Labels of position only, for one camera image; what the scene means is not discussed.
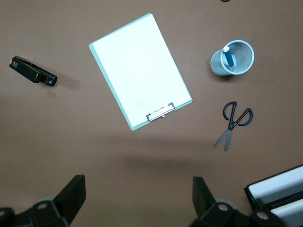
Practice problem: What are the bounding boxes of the black handled scissors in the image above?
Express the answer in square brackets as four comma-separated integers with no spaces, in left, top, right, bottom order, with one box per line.
[214,101,254,152]

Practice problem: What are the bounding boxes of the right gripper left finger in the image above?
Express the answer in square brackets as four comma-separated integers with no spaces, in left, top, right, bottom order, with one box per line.
[14,174,87,227]

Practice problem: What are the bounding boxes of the light blue mesh cup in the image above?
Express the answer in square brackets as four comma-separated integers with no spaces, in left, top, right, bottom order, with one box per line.
[210,39,255,77]

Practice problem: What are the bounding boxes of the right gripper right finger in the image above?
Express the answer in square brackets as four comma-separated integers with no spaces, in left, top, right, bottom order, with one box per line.
[188,176,252,227]

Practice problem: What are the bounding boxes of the white paper sheet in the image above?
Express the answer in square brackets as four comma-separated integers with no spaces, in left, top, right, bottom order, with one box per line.
[91,14,192,127]

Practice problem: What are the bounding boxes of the pale green clipboard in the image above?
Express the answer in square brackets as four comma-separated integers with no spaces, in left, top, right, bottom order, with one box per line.
[89,13,193,131]

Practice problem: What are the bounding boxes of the black document tray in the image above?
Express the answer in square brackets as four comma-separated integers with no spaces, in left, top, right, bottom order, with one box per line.
[243,164,303,227]

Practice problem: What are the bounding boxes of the black stapler with red end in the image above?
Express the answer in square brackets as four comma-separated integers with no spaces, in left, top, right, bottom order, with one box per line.
[9,55,58,87]

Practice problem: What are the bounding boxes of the blue marker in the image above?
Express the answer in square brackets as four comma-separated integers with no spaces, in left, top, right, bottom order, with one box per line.
[222,46,236,73]

